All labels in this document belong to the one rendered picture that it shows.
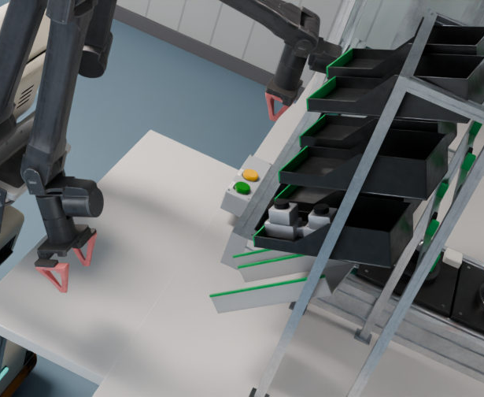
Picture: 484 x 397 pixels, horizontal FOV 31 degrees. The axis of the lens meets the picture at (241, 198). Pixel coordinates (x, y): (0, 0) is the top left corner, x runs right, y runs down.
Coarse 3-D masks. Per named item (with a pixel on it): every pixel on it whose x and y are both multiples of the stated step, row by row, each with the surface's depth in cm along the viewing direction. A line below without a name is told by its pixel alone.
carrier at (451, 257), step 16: (416, 256) 213; (448, 256) 221; (368, 272) 210; (384, 272) 212; (432, 272) 214; (448, 272) 219; (400, 288) 208; (432, 288) 212; (448, 288) 214; (432, 304) 207; (448, 304) 209
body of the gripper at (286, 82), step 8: (280, 64) 193; (280, 72) 193; (288, 72) 192; (296, 72) 192; (272, 80) 197; (280, 80) 194; (288, 80) 193; (296, 80) 194; (272, 88) 194; (280, 88) 195; (288, 88) 195; (296, 88) 196; (288, 96) 193
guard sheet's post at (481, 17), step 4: (480, 4) 198; (480, 8) 198; (476, 12) 200; (480, 12) 198; (476, 16) 199; (480, 16) 199; (472, 20) 200; (476, 20) 199; (480, 20) 200; (472, 24) 200; (476, 24) 200; (480, 24) 200
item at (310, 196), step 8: (288, 192) 185; (296, 192) 187; (304, 192) 187; (312, 192) 186; (320, 192) 186; (328, 192) 185; (336, 192) 173; (344, 192) 172; (288, 200) 179; (296, 200) 183; (304, 200) 183; (312, 200) 183; (320, 200) 175; (328, 200) 174; (336, 200) 173; (400, 200) 167; (408, 200) 169; (416, 200) 174; (304, 208) 178; (312, 208) 177; (416, 208) 175
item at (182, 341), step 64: (448, 192) 273; (192, 256) 213; (192, 320) 195; (256, 320) 201; (320, 320) 208; (128, 384) 176; (192, 384) 180; (256, 384) 186; (320, 384) 191; (384, 384) 197; (448, 384) 203
